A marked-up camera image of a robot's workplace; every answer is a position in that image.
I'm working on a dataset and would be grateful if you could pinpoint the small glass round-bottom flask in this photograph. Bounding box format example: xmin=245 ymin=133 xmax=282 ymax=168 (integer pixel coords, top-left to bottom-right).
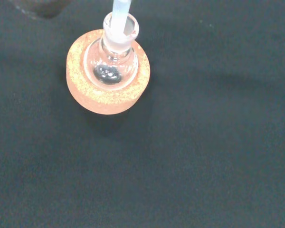
xmin=83 ymin=11 xmax=141 ymax=91

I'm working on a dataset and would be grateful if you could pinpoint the black cloth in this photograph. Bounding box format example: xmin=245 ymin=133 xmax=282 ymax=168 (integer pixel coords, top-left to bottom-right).
xmin=0 ymin=0 xmax=285 ymax=228

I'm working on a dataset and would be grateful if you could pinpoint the cork ring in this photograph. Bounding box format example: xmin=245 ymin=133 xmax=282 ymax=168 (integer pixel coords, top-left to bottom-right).
xmin=66 ymin=28 xmax=151 ymax=115

